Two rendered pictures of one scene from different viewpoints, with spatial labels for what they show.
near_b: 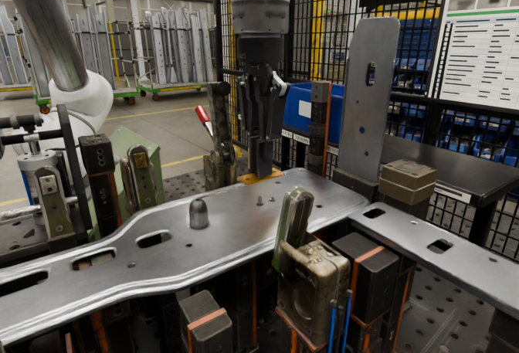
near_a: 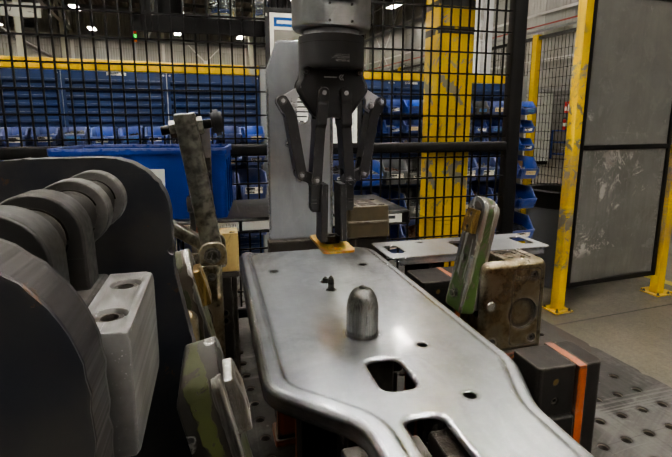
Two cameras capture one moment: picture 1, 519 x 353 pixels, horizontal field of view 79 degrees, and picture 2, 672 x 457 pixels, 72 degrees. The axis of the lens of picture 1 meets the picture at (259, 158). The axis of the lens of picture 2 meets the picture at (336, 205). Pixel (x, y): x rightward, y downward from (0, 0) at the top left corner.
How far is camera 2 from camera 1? 0.63 m
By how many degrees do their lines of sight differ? 68
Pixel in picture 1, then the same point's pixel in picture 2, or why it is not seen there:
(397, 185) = (371, 221)
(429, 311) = not seen: hidden behind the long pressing
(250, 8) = not seen: outside the picture
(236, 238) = (416, 312)
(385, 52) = not seen: hidden behind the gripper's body
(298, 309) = (514, 326)
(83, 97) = not seen: outside the picture
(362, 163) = (308, 218)
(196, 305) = (544, 357)
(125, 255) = (436, 402)
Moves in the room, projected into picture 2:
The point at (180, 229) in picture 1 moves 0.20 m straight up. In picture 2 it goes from (372, 348) to (375, 128)
